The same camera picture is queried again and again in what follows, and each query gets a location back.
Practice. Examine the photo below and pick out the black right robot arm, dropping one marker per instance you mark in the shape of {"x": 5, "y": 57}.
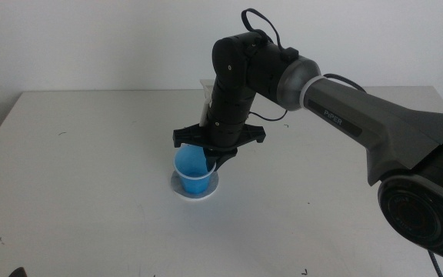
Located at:
{"x": 360, "y": 115}

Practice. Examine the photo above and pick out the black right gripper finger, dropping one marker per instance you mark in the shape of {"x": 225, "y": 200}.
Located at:
{"x": 225, "y": 155}
{"x": 210, "y": 159}

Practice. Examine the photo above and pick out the blue plastic cup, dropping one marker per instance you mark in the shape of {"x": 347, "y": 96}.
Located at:
{"x": 194, "y": 184}

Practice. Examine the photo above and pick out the grey round cup mat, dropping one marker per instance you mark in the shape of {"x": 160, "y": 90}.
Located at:
{"x": 213, "y": 187}

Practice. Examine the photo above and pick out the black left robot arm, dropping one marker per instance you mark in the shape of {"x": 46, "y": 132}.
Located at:
{"x": 17, "y": 273}

